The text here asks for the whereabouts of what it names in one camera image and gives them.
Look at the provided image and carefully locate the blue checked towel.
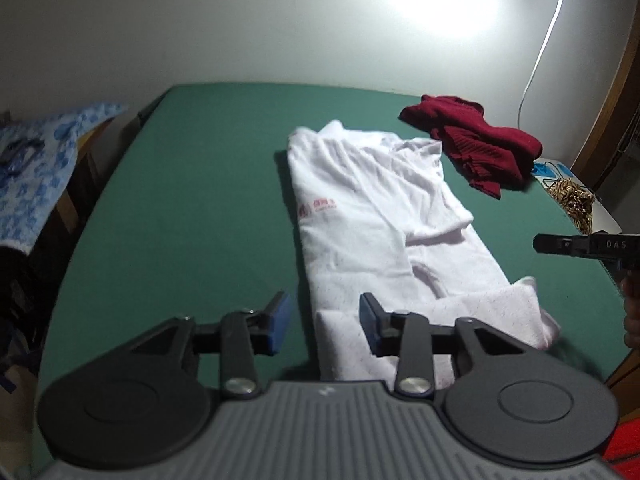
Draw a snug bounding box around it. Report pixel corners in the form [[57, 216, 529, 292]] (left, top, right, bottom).
[[0, 102, 130, 251]]

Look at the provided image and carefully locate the dark red sweater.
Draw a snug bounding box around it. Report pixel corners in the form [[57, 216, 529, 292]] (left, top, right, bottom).
[[398, 94, 544, 200]]

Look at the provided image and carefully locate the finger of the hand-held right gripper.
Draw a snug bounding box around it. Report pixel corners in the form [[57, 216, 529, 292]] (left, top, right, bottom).
[[532, 233, 592, 260]]

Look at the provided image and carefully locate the person's red garment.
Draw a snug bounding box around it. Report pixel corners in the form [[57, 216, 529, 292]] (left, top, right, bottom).
[[602, 410, 640, 480]]

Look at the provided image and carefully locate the small black object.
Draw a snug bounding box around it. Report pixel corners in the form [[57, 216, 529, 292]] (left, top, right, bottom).
[[0, 139, 43, 177]]

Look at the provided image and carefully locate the white shirt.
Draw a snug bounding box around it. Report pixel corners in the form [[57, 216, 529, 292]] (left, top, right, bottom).
[[286, 120, 562, 381]]

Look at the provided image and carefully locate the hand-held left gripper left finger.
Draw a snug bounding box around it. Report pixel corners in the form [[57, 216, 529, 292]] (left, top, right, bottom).
[[131, 291, 292, 400]]

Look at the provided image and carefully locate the white cable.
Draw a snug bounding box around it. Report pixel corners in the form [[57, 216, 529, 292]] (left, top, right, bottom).
[[517, 0, 583, 126]]

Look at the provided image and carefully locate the brown wooden furniture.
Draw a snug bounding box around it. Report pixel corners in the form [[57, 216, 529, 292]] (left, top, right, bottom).
[[50, 112, 151, 241]]

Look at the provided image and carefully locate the green table cover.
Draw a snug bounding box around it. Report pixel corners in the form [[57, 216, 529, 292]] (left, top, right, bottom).
[[35, 84, 631, 461]]

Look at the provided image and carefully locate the person's right hand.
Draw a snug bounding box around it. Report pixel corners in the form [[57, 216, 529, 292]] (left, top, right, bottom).
[[622, 272, 640, 351]]

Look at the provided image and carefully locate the tiger print cloth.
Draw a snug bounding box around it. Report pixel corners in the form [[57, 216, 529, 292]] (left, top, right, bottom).
[[545, 176, 598, 233]]

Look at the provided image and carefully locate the wooden door frame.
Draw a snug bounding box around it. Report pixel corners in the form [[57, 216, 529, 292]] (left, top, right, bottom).
[[570, 35, 640, 196]]

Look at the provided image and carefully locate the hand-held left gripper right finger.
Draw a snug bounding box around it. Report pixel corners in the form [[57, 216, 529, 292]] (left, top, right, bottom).
[[361, 292, 513, 400]]

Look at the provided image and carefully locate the white side table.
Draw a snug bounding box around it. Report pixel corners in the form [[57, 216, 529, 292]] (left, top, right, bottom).
[[590, 195, 626, 233]]

